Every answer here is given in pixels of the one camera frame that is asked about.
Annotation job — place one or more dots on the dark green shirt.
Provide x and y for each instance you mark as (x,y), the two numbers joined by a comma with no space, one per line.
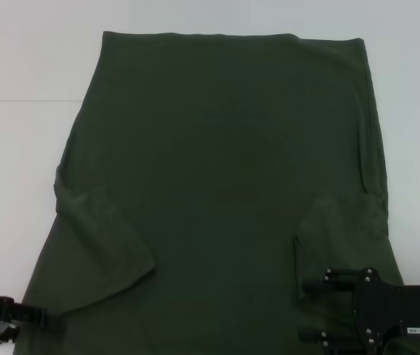
(210,166)

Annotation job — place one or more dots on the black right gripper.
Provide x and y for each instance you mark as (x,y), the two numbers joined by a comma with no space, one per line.
(398,307)

